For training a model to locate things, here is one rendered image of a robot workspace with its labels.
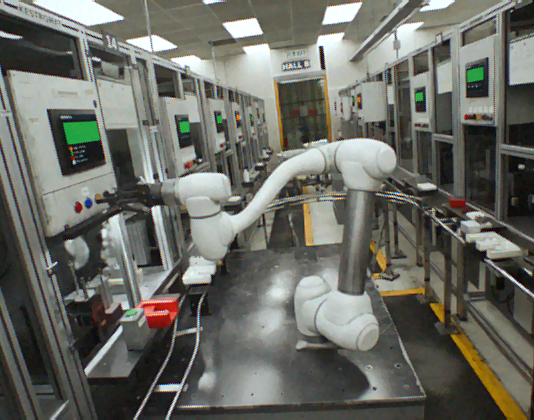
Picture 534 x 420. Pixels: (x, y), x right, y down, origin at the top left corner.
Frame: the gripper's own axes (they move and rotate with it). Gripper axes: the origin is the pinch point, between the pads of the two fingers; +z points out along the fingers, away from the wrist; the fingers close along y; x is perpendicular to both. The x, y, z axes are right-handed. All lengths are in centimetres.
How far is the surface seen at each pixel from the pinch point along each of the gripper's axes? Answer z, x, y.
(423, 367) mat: -128, -85, -140
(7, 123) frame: 9.0, 24.2, 26.9
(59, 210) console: 7.5, 14.6, 0.9
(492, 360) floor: -171, -89, -141
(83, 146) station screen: 5.3, -1.4, 18.2
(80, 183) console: 7.5, 1.3, 6.6
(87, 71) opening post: 8.7, -19.3, 44.4
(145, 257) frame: 25, -67, -46
